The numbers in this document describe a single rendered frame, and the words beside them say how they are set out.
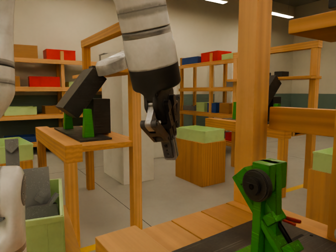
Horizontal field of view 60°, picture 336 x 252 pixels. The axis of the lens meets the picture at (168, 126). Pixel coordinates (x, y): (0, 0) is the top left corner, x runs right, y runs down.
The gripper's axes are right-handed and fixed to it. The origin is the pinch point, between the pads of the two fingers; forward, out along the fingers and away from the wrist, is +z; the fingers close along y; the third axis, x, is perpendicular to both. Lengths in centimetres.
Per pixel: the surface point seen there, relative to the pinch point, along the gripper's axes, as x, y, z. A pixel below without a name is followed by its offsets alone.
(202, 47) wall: 197, 870, 114
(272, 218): -14.9, 16.0, 27.3
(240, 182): -7.4, 22.7, 22.3
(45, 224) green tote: 49, 11, 31
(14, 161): 75, 29, 21
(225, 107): 91, 564, 204
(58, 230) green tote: 47, 12, 34
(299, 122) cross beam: -24, 65, 25
